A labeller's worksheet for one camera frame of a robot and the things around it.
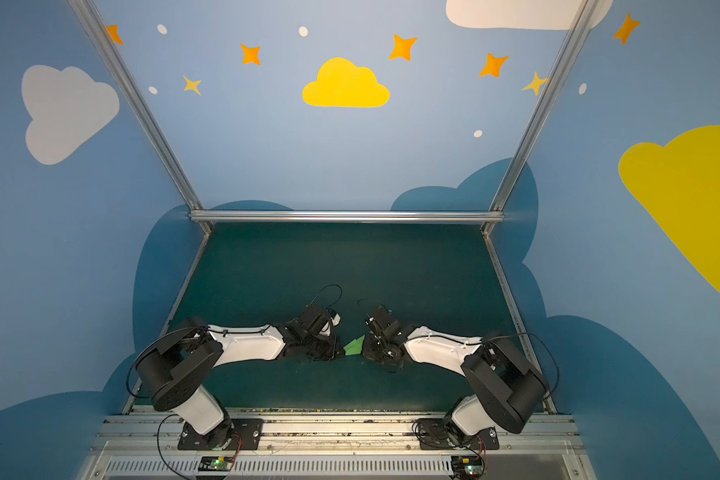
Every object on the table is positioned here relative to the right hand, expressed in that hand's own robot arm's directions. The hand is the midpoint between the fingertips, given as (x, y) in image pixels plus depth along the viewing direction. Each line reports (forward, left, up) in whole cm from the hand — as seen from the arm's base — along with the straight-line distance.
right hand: (364, 349), depth 88 cm
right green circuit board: (-27, -27, -2) cm, 38 cm away
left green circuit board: (-30, +35, -1) cm, 46 cm away
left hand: (-2, +5, 0) cm, 5 cm away
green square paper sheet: (+1, +3, -1) cm, 3 cm away
